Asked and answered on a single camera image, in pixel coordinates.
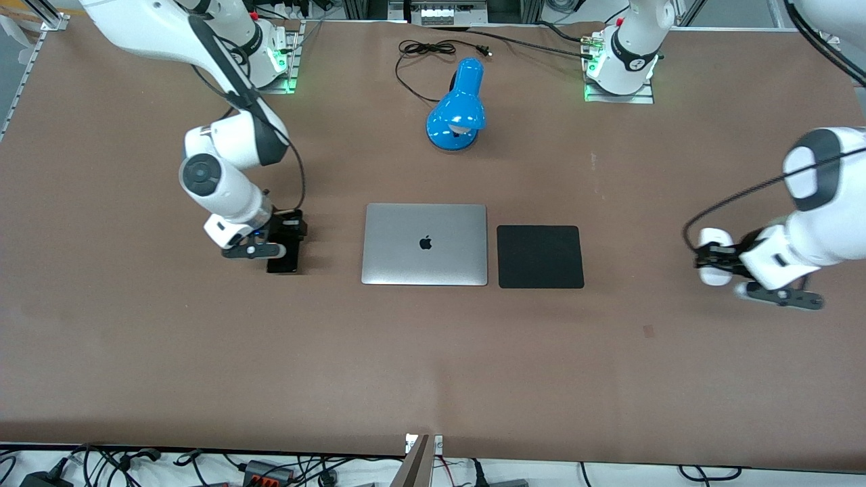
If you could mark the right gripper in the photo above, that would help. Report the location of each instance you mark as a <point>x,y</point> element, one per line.
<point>279,227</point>

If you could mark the grey power strip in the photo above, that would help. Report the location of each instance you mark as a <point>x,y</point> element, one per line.
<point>443,15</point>

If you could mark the black power adapter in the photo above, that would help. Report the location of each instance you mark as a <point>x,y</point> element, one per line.
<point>46,479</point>

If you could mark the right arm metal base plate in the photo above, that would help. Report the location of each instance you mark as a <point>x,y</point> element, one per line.
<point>281,87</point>

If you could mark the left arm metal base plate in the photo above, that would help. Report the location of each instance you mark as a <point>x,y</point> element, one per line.
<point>643,99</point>

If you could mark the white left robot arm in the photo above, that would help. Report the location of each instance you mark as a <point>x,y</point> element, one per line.
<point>839,223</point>

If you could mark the grey camera stand post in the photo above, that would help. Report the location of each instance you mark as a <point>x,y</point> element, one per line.
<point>418,467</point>

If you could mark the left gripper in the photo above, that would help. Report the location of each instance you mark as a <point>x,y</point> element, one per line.
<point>749,242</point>

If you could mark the silver closed laptop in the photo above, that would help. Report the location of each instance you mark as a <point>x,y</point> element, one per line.
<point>424,260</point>

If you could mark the black square mouse pad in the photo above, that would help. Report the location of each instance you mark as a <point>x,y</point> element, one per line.
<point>540,257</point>

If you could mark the aluminium frame corner bracket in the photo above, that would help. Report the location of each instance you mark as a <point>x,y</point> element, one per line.
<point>54,20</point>
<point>831,39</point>

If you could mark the black smartphone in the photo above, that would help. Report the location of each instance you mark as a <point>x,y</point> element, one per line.
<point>284,257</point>

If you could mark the perforated metal edge strip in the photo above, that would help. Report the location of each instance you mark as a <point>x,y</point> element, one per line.
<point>24,81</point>

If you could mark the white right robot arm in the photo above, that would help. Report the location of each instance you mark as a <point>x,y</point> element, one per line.
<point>223,189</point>

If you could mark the white computer mouse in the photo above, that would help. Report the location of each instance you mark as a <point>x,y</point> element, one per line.
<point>714,237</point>

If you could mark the orange and black connector box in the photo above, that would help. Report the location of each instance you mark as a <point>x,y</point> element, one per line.
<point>267,472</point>

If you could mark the blue desk lamp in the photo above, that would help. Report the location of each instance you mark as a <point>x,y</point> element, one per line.
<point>460,108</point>

